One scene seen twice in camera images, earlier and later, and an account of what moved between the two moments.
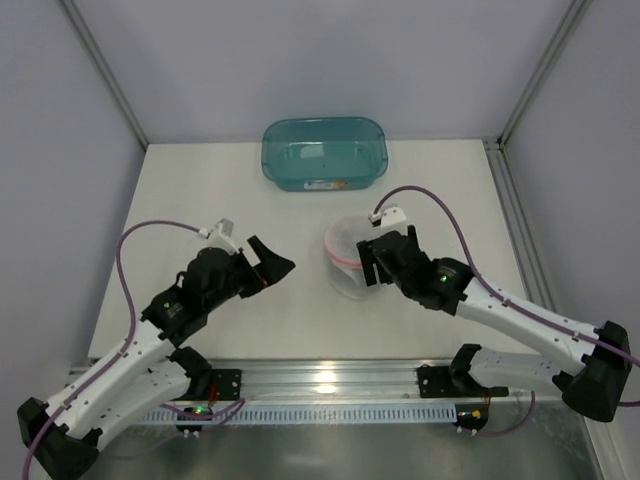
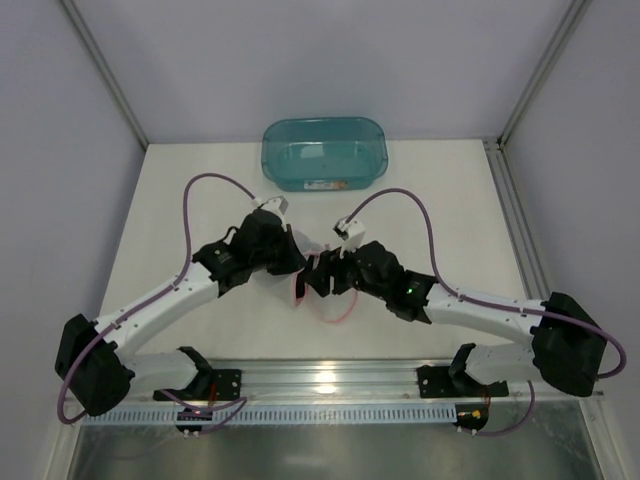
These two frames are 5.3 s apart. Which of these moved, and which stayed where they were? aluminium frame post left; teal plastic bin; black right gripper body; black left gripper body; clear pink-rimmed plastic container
Moved: black right gripper body; clear pink-rimmed plastic container; black left gripper body
Stayed: teal plastic bin; aluminium frame post left
